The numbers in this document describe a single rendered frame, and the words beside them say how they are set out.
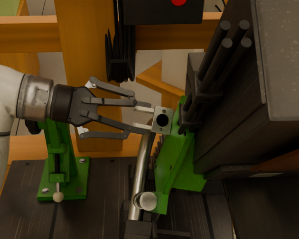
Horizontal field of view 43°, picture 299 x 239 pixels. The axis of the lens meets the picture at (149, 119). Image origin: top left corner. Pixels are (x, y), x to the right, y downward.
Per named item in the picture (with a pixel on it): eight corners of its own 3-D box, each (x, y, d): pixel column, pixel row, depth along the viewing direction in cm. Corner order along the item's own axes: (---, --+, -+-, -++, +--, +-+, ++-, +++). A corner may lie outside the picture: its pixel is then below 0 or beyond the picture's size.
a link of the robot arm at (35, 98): (24, 68, 71) (56, 75, 72) (29, 78, 80) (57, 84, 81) (14, 115, 70) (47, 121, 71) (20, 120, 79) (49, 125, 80)
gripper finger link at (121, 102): (81, 106, 79) (81, 99, 79) (134, 107, 81) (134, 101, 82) (81, 103, 75) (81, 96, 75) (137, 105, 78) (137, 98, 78)
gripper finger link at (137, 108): (132, 110, 81) (133, 107, 81) (164, 116, 82) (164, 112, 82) (135, 108, 78) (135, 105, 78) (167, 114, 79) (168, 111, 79)
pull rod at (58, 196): (63, 204, 97) (60, 189, 93) (52, 205, 97) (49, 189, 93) (66, 188, 101) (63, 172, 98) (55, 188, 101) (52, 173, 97)
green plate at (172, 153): (193, 212, 80) (231, 139, 68) (156, 207, 79) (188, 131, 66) (187, 172, 89) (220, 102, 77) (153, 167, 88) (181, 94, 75)
